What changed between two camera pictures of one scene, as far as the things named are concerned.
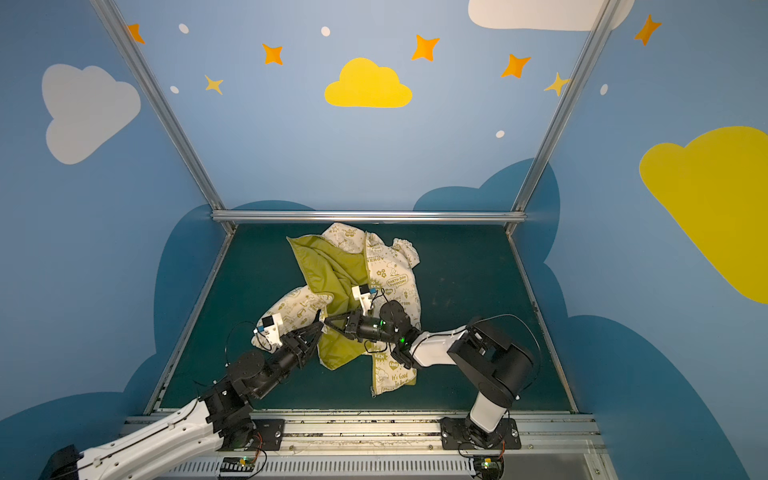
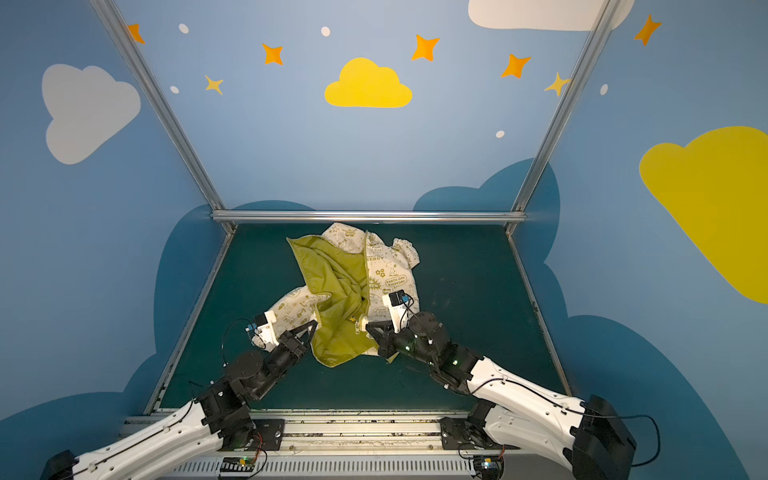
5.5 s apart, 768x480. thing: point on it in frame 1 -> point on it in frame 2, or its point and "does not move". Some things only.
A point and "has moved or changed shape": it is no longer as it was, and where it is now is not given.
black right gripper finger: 344,321 -> 384,334
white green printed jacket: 368,295 has moved or changed shape
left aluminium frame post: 140,64 does not move
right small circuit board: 488,464 does not move
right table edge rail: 539,321 does not move
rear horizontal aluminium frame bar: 368,216 does not move
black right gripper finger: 349,331 -> 386,338
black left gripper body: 301,342 does not move
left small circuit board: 237,464 does not move
